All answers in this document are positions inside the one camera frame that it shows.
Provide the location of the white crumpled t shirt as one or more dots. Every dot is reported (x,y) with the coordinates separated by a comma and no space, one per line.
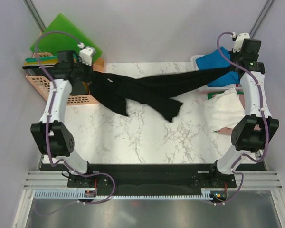
(223,111)

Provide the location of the blue folded t shirt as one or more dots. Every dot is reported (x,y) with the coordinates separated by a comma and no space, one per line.
(216,71)

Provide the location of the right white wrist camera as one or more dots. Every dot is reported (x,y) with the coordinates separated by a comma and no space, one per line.
(238,40)

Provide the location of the black t shirt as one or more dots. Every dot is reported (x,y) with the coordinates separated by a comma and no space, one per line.
(157,91)

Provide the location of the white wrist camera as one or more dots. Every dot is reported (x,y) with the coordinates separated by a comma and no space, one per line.
(238,40)
(86,54)

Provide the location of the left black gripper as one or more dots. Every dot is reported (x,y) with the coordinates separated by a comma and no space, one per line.
(92,75)

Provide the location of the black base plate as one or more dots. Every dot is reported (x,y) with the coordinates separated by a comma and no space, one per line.
(151,179)

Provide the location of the black folder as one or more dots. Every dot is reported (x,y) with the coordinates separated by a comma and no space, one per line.
(37,70)

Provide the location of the orange compartment organizer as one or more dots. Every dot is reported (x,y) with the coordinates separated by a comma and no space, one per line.
(99,65)

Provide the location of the orange file basket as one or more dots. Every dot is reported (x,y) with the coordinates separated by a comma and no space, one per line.
(80,94)

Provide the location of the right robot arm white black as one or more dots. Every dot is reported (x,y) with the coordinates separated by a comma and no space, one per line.
(251,136)

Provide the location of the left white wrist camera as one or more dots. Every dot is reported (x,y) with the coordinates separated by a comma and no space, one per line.
(86,54)

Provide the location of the green t shirt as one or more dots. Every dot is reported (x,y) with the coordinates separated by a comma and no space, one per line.
(212,95)

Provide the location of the yellow folder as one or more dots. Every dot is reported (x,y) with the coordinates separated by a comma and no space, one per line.
(38,64)

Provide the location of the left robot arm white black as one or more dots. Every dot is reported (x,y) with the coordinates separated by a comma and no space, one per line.
(52,137)

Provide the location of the green plastic board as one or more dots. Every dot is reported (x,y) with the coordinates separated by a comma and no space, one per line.
(64,35)

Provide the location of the white slotted cable duct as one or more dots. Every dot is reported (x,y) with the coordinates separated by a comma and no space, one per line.
(91,194)

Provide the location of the pink t shirt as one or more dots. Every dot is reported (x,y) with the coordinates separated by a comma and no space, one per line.
(227,130)

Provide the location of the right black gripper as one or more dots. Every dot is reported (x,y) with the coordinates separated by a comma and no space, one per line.
(233,54)

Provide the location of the teal folder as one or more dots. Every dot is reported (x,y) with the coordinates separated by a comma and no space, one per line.
(34,59)

